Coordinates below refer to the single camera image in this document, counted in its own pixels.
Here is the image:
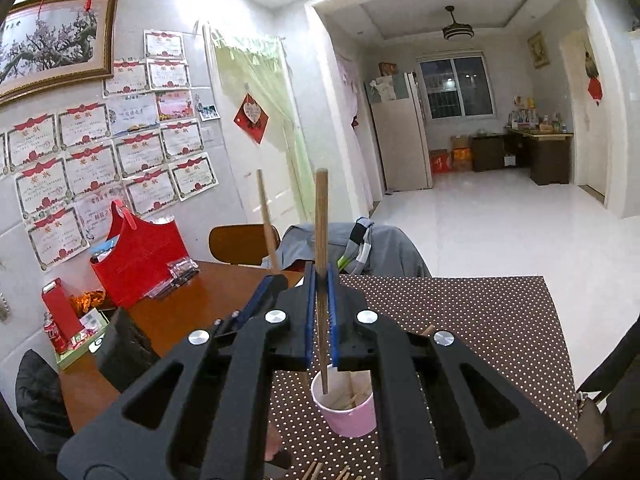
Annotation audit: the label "dark wooden chopstick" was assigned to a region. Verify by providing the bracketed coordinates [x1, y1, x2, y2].
[315, 168, 331, 395]

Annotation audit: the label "orange snack wrappers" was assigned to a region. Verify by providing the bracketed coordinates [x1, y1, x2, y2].
[70, 291, 108, 317]

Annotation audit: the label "wooden chair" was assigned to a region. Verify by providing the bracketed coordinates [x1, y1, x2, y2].
[208, 224, 283, 267]

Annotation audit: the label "framed blossom painting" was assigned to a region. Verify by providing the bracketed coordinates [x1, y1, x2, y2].
[0, 0, 120, 107]

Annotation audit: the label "wall of award certificates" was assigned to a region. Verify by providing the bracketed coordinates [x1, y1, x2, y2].
[0, 29, 221, 272]

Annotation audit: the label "dark cloth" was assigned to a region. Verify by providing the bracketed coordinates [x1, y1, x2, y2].
[575, 327, 640, 466]

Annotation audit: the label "green curtain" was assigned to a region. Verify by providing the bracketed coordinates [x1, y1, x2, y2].
[204, 22, 317, 221]

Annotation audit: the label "grey jacket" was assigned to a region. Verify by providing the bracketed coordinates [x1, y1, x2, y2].
[277, 220, 433, 278]

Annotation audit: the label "brown polka-dot mat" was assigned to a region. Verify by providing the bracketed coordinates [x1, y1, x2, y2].
[267, 274, 583, 480]

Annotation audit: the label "window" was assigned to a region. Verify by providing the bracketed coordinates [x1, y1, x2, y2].
[416, 52, 496, 122]

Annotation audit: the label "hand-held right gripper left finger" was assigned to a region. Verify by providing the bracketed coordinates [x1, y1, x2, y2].
[57, 262, 317, 480]

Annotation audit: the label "cluster of bottles and jars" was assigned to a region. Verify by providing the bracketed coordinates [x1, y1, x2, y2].
[509, 96, 571, 135]

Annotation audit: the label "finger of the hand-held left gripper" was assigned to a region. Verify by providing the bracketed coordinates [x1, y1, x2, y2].
[214, 273, 289, 338]

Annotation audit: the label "gold framed wall picture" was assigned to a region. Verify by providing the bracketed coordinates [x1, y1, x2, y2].
[526, 30, 551, 70]

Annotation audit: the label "red soda can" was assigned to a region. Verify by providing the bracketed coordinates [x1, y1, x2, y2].
[44, 312, 68, 355]

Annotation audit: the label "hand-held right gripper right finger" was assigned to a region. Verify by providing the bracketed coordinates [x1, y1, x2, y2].
[326, 264, 588, 480]

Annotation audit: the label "chopsticks pile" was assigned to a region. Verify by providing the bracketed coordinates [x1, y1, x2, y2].
[299, 461, 352, 480]

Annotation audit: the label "white panel door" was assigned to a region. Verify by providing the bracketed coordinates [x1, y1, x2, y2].
[560, 27, 608, 198]

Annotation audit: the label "red diamond door decoration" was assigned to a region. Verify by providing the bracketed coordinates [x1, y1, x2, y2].
[233, 92, 271, 145]

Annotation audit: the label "white refrigerator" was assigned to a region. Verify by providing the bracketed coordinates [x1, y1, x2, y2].
[367, 71, 435, 193]

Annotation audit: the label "light wooden chopstick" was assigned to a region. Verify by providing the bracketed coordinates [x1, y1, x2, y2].
[256, 169, 281, 277]

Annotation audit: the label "red carton box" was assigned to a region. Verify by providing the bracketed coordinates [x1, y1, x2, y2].
[41, 280, 83, 341]

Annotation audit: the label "pale pink door curtain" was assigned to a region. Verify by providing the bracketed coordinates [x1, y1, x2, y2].
[334, 52, 376, 211]

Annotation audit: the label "clear plastic packets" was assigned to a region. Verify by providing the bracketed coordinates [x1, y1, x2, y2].
[147, 257, 201, 301]

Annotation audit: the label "dark wooden desk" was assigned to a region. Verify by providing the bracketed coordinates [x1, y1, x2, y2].
[505, 127, 575, 187]

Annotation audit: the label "low dark cabinet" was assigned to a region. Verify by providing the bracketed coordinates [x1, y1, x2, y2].
[470, 134, 507, 173]

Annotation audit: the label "red gift bag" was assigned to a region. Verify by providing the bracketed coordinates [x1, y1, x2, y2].
[90, 199, 190, 308]

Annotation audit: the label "pink paper cup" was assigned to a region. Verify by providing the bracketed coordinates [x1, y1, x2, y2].
[310, 369, 376, 438]

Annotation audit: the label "green tray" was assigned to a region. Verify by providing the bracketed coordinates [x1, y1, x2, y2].
[54, 307, 112, 372]

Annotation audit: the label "ceiling fan lamp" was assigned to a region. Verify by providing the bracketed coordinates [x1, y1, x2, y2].
[441, 6, 475, 42]

